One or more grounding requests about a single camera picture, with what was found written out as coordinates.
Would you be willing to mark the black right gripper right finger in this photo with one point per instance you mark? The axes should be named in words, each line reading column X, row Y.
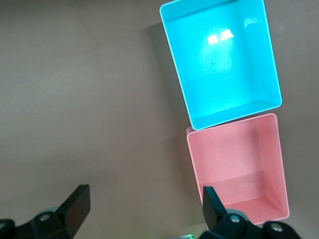
column 214, row 211

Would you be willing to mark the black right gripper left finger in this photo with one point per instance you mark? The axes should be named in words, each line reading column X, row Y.
column 74, row 206

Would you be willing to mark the pink plastic bin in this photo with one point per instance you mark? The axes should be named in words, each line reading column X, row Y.
column 236, row 169

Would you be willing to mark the blue plastic bin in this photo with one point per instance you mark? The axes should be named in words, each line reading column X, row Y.
column 219, row 62

